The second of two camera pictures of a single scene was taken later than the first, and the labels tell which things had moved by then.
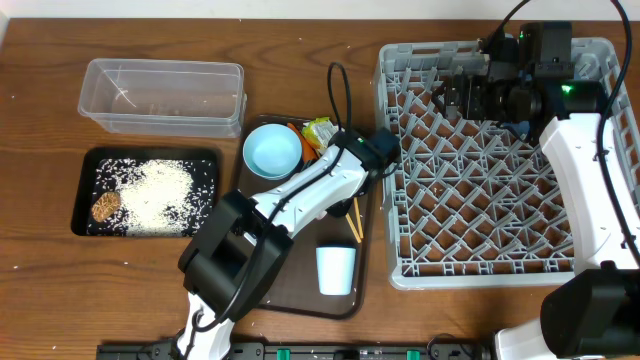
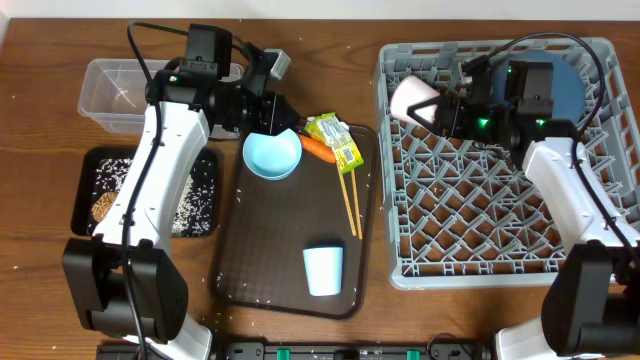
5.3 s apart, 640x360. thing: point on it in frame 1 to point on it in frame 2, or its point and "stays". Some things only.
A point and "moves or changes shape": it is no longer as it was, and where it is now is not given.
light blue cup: x=335 y=266 moves or changes shape
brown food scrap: x=105 y=206 stays
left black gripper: x=342 y=209 to x=275 y=121
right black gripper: x=475 y=86 to x=441 y=122
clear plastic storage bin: x=172 y=97 stays
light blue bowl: x=272 y=151 stays
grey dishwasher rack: x=476 y=202 stays
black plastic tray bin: x=143 y=191 stays
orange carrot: x=307 y=151 moves or changes shape
